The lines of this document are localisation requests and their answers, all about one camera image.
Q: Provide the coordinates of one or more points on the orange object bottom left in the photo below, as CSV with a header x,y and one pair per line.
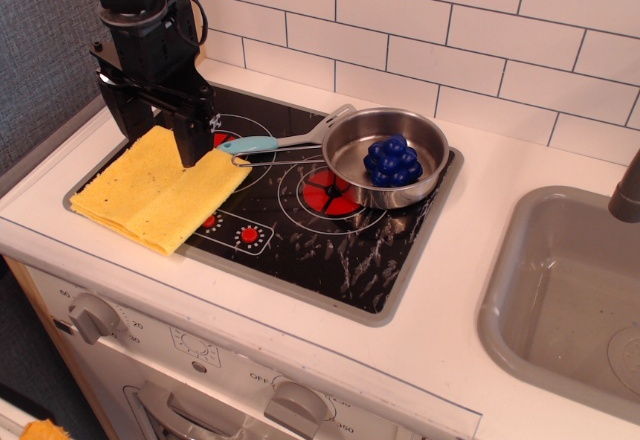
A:
x,y
43,430

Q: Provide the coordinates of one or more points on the grey right oven knob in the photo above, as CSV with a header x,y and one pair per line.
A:
x,y
296,408

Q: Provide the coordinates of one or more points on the grey left oven knob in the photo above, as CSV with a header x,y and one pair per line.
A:
x,y
93,317

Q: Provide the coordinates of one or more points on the blue toy grapes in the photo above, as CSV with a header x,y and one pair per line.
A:
x,y
392,163

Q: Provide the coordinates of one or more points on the grey plastic sink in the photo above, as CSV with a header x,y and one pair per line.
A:
x,y
561,311

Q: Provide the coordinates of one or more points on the black toy stove top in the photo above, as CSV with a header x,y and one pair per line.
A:
x,y
289,226

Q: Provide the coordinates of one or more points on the stainless steel pan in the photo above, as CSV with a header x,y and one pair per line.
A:
x,y
346,144

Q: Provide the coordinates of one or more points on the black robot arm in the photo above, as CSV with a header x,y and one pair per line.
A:
x,y
147,72

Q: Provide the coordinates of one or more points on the grey faucet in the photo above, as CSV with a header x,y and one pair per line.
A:
x,y
624,204

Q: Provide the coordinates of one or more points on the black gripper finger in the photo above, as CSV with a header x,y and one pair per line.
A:
x,y
130,105
193,131

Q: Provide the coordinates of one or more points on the white toy oven front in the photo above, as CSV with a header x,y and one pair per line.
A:
x,y
152,380

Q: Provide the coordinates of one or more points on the yellow folded cloth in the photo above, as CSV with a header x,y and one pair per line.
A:
x,y
149,197

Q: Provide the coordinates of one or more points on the grey spatula blue handle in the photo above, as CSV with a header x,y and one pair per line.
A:
x,y
315,136

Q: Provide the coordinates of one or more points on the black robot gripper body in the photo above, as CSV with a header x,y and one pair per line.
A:
x,y
152,57

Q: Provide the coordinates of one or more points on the grey oven knob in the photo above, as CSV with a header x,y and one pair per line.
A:
x,y
296,408
93,317

